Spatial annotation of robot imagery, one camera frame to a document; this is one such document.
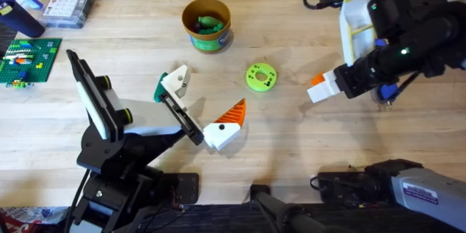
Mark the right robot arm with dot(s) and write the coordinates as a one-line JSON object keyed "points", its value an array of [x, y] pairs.
{"points": [[418, 189]]}

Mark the left wrist upright plate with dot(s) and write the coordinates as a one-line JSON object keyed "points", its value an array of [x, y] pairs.
{"points": [[91, 94]]}

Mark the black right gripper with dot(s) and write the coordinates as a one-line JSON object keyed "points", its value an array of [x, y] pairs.
{"points": [[386, 62]]}

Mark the black camera stand pole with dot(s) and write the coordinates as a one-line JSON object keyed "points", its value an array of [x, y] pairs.
{"points": [[280, 207]]}

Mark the wrist upright plate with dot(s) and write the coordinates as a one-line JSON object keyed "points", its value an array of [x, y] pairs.
{"points": [[91, 94], [355, 25]]}

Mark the green board with toy blocks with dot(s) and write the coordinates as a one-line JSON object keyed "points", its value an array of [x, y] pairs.
{"points": [[29, 62]]}

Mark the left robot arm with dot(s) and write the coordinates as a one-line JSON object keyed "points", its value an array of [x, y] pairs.
{"points": [[109, 196]]}

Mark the colourful printed bag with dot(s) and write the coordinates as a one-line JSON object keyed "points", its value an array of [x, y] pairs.
{"points": [[29, 220]]}

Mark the brown tub with toys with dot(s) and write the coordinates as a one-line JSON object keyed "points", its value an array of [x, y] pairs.
{"points": [[206, 25]]}

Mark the dark blue cylinder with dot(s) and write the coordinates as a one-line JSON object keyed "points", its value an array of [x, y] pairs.
{"points": [[18, 18]]}

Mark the right wrist upright plate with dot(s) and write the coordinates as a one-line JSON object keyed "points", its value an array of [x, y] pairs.
{"points": [[355, 25]]}

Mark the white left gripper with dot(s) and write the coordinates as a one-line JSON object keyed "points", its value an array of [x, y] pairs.
{"points": [[153, 118]]}

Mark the clear plastic parts box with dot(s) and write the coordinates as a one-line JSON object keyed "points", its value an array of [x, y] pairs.
{"points": [[69, 3]]}

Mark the green disc with holes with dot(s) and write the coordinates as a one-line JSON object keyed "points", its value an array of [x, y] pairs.
{"points": [[255, 82]]}

